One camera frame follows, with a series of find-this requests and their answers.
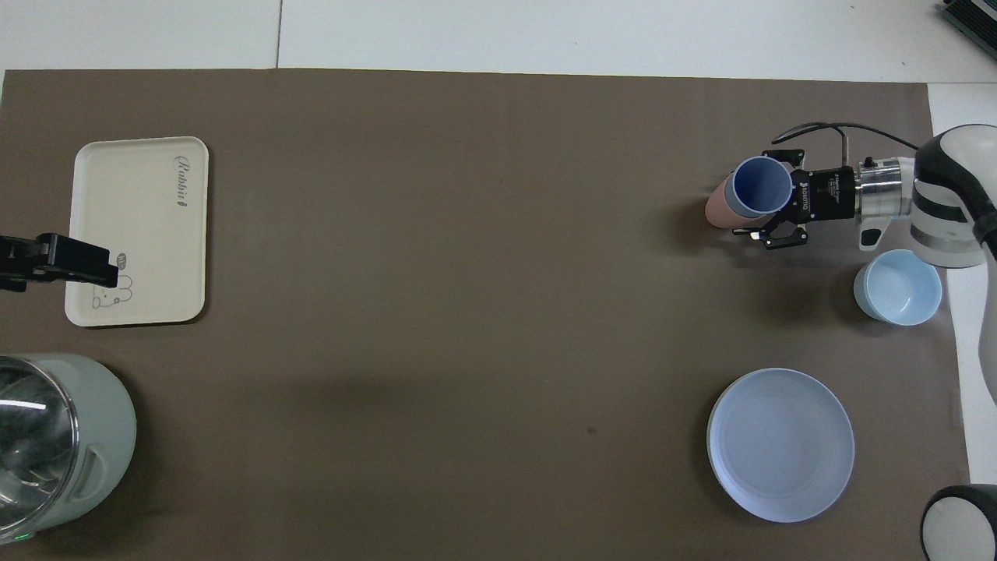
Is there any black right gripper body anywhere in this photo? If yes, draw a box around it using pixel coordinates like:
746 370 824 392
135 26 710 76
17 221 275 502
792 164 859 222

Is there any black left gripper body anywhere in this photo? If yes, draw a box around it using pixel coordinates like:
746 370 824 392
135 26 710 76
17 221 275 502
0 235 37 294

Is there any blue ribbed cup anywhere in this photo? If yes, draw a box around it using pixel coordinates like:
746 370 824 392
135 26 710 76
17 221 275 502
726 156 794 220

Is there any pink cup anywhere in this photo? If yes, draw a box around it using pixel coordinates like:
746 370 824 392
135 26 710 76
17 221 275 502
704 175 761 230

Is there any cream rabbit print tray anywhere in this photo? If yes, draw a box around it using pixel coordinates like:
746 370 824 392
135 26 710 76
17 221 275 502
65 136 210 327

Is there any light blue bowl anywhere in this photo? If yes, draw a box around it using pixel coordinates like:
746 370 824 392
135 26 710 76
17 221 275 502
853 249 943 326

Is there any pale green steel-lined pot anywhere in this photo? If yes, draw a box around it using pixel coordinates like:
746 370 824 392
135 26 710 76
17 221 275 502
0 353 138 546

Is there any light blue plate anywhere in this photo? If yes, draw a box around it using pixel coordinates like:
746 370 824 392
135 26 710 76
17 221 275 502
706 368 856 524

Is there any black ribbed device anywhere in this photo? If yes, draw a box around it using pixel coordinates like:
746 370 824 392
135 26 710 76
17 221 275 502
939 0 997 55

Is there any brown table mat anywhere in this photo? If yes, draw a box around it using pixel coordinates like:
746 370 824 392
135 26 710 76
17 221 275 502
0 69 979 561

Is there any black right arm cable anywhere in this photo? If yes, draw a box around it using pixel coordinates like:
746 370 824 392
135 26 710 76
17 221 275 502
770 121 921 169

